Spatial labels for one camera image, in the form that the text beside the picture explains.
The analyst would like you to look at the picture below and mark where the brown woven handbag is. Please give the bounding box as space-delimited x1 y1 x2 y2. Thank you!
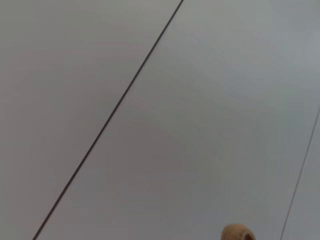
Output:
221 223 257 240

